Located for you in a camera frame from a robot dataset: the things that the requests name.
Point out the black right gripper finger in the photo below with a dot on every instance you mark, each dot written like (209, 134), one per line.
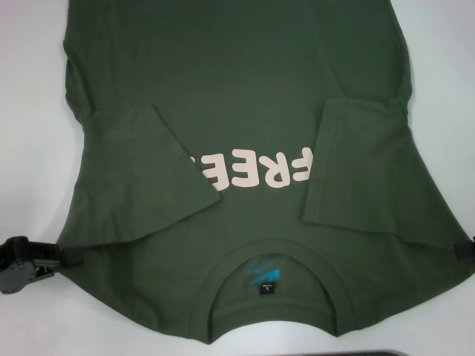
(462, 251)

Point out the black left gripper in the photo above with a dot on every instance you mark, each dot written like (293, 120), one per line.
(15, 273)

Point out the dark green FREE t-shirt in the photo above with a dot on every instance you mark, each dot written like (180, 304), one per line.
(237, 92)

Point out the dark flat device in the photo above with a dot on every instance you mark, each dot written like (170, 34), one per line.
(371, 353)

